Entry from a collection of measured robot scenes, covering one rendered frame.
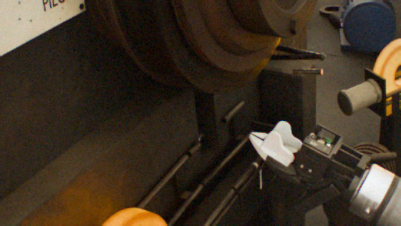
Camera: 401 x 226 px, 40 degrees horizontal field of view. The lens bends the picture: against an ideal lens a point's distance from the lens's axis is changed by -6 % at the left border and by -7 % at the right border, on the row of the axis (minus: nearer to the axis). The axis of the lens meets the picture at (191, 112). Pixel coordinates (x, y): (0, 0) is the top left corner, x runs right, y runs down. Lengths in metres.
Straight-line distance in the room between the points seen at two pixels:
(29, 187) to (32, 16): 0.23
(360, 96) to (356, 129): 1.20
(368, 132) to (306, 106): 1.32
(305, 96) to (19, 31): 0.64
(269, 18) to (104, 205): 0.35
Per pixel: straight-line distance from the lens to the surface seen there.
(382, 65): 1.32
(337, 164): 0.95
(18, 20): 0.70
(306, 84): 1.15
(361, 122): 2.54
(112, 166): 0.83
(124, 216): 0.77
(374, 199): 0.94
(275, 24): 0.77
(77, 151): 0.82
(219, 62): 0.79
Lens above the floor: 1.30
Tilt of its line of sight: 29 degrees down
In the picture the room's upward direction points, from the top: 6 degrees counter-clockwise
